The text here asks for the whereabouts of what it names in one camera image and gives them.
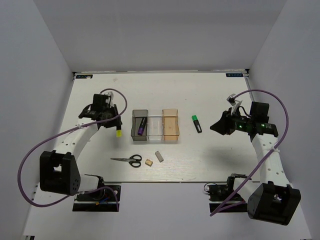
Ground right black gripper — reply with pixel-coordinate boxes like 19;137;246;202
209;107;253;135

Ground yellow highlighter marker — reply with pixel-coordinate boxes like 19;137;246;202
116;125;122;138

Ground purple highlighter marker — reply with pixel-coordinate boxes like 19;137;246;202
137;117;148;136

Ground green highlighter marker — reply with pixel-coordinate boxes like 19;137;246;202
191;115;203;134

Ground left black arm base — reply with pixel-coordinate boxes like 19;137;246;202
72;184;122;213

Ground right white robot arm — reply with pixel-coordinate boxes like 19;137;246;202
204;100;301;226

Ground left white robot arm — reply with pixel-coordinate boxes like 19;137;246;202
39;91;122;200

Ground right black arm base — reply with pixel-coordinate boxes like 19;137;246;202
203;182;247;213

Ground grey transparent container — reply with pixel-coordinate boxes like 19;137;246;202
131;109;148;142

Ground clear transparent container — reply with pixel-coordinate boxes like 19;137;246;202
147;109;163;143

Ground orange transparent container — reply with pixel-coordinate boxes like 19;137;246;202
162;108;180;143

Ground right blue table label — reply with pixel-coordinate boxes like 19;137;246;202
225;73;244;78

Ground blue table label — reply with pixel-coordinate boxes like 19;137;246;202
75;74;93;79
225;73;244;78

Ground grey rectangular eraser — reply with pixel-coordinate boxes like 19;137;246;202
155;151;164;163

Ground left blue table label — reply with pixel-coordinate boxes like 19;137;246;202
75;74;93;79

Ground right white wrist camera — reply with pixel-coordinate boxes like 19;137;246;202
226;93;243;115

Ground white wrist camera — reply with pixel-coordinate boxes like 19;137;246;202
226;93;243;115
101;91;114;107

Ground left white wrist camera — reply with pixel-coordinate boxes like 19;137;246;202
101;91;114;107

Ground black handled scissors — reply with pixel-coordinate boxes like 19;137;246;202
111;154;142;168

